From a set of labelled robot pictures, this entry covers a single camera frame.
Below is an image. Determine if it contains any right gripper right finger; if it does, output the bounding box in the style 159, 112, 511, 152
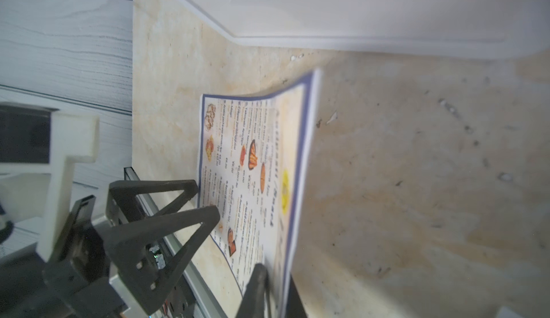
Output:
284, 275, 308, 318

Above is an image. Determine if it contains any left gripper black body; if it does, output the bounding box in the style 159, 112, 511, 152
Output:
42, 195, 124, 317

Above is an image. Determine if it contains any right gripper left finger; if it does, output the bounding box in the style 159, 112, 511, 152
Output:
236, 263, 269, 318

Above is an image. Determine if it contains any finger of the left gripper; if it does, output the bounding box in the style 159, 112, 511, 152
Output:
103, 206, 220, 316
106, 179, 199, 223

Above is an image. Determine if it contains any dim sum inn menu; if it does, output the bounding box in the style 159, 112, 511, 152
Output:
198, 69, 322, 317

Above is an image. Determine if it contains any white menu rack left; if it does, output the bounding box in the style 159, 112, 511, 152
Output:
179, 0, 549, 60

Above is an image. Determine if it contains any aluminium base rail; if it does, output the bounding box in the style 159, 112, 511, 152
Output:
137, 193, 227, 317

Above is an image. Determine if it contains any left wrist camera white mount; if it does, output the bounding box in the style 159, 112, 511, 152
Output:
1, 102, 100, 261

